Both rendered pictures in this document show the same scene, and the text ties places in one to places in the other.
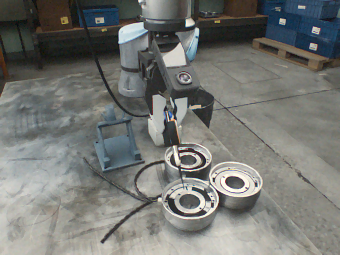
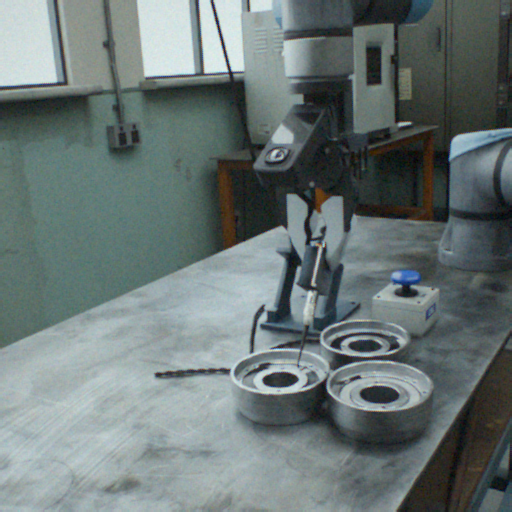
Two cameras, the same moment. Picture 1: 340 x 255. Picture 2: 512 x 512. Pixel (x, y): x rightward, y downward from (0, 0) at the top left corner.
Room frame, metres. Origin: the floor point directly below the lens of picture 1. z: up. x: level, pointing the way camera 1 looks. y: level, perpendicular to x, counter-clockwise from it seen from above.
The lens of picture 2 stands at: (0.01, -0.52, 1.14)
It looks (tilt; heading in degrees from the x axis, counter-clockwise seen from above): 17 degrees down; 54
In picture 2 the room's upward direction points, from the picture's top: 4 degrees counter-clockwise
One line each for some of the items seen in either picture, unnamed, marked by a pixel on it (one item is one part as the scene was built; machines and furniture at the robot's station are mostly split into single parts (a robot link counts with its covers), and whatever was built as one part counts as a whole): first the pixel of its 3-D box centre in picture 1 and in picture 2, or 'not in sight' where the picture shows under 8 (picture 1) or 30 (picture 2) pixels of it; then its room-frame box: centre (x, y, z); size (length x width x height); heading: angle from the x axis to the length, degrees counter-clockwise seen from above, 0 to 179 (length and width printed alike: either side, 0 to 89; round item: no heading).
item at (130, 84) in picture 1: (138, 76); (482, 232); (0.97, 0.11, 0.85); 0.15 x 0.15 x 0.10
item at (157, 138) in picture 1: (164, 128); (407, 306); (0.65, 0.02, 0.82); 0.08 x 0.07 x 0.05; 20
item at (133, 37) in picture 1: (138, 44); (488, 167); (0.97, 0.11, 0.97); 0.13 x 0.12 x 0.14; 87
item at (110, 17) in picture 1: (97, 15); not in sight; (3.98, 0.97, 0.56); 0.52 x 0.38 x 0.22; 107
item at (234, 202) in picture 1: (234, 185); (379, 401); (0.43, -0.13, 0.82); 0.10 x 0.10 x 0.04
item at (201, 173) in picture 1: (187, 162); (365, 352); (0.50, -0.04, 0.82); 0.10 x 0.10 x 0.04
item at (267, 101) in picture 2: not in sight; (329, 78); (2.25, 1.86, 1.10); 0.62 x 0.61 x 0.65; 20
